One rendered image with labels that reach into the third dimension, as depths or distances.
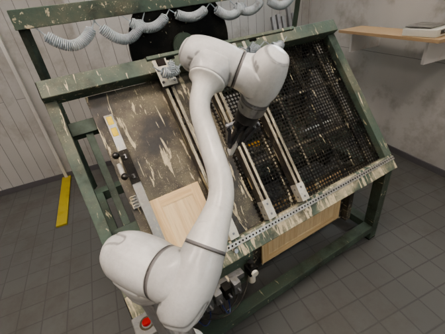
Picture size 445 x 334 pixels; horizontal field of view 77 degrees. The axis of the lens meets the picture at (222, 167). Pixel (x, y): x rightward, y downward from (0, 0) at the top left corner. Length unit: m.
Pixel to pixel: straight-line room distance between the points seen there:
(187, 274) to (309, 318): 1.96
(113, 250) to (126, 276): 0.07
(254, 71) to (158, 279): 0.54
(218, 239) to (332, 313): 2.00
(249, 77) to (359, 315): 2.17
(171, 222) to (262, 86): 1.10
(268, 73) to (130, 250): 0.54
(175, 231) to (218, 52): 1.14
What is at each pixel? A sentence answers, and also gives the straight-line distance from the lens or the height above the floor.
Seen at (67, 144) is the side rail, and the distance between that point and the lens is 1.69.
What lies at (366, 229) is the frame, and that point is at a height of 0.18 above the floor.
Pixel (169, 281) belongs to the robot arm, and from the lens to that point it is 0.65.
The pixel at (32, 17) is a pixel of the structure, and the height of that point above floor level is 2.15.
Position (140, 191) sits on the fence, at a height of 1.28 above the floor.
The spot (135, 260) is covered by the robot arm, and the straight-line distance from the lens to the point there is 0.70.
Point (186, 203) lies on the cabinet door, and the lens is 1.69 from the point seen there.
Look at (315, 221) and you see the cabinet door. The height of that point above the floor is 0.38.
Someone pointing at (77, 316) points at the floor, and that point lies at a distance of 2.93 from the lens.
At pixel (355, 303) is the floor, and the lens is 2.66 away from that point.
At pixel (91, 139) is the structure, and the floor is 1.53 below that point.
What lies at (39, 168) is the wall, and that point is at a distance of 4.87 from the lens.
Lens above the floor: 2.18
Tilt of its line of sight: 32 degrees down
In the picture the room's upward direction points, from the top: 7 degrees counter-clockwise
